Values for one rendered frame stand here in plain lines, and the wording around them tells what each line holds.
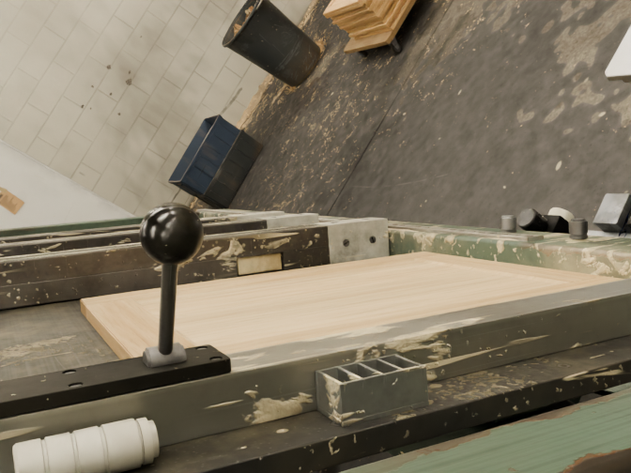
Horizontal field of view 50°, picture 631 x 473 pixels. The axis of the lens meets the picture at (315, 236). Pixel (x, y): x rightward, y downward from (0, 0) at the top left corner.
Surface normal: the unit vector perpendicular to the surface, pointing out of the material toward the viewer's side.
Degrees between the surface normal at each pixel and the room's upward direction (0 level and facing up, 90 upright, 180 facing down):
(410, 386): 89
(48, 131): 90
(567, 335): 90
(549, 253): 35
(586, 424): 55
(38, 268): 90
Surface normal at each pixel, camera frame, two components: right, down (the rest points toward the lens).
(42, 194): 0.39, 0.15
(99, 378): -0.07, -0.99
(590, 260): -0.89, 0.11
